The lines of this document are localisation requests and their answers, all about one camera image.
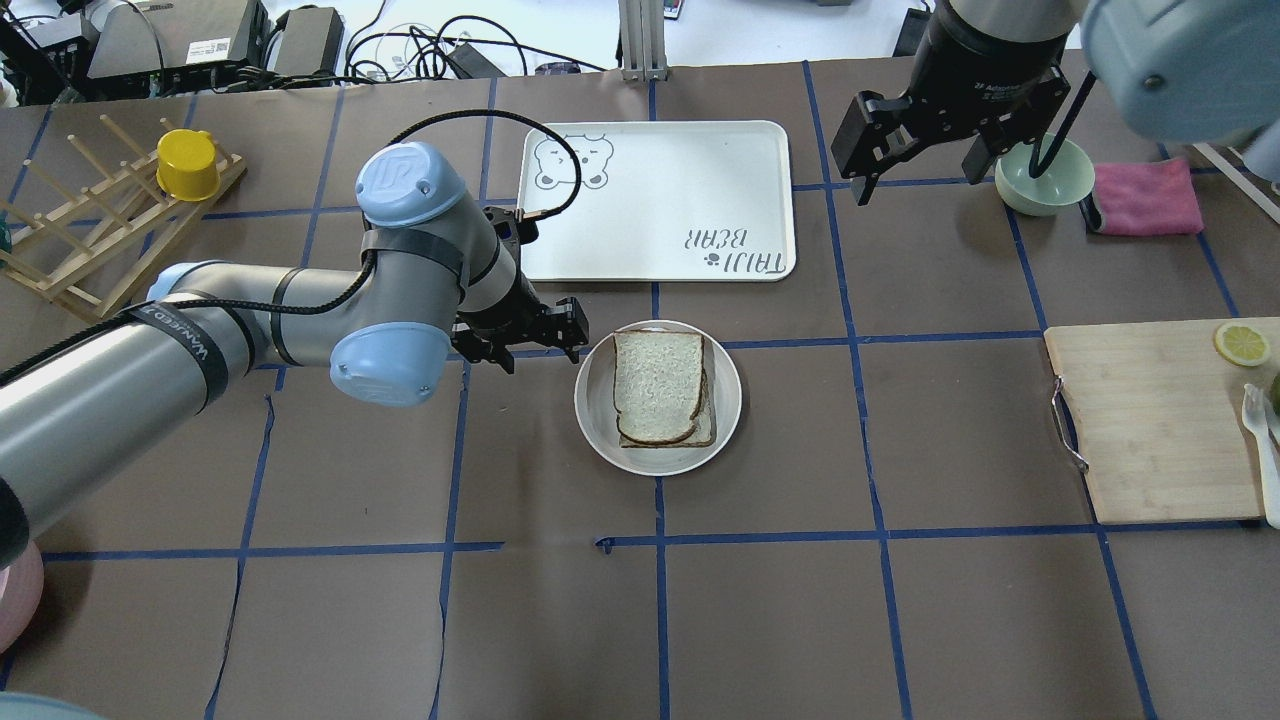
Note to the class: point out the light green bowl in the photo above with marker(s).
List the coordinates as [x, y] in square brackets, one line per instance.
[1068, 180]

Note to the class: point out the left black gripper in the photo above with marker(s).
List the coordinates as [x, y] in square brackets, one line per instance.
[509, 313]

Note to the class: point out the white fork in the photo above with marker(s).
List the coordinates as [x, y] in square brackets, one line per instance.
[1255, 417]

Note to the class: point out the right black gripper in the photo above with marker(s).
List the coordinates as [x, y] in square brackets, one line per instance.
[975, 80]

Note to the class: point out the wooden dish rack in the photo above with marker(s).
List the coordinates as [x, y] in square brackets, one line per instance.
[95, 252]

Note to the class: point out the black computer box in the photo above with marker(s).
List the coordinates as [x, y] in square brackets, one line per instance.
[179, 39]

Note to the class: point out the cream bear tray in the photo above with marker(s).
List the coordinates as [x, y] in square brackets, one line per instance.
[660, 200]

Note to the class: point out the yellow mug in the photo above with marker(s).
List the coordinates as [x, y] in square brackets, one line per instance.
[187, 165]

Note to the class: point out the lemon half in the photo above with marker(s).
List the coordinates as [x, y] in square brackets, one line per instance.
[1241, 344]

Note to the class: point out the pink cloth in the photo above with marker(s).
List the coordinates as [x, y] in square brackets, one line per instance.
[1143, 200]

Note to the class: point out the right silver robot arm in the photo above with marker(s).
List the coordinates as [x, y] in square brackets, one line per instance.
[1178, 71]

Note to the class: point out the white round plate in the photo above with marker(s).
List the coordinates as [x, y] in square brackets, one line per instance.
[593, 401]

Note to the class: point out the pink bowl with ice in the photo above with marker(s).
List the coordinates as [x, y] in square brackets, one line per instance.
[22, 586]

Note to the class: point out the black power adapter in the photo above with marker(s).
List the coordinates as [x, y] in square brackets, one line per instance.
[912, 31]

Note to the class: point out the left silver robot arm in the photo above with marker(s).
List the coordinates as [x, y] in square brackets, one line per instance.
[439, 275]

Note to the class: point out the wooden cutting board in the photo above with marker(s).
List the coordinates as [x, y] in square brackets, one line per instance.
[1156, 411]

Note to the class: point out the white wire cup rack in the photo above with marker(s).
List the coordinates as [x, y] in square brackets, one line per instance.
[1261, 191]

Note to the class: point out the aluminium frame post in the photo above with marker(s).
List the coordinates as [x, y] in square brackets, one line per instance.
[643, 41]

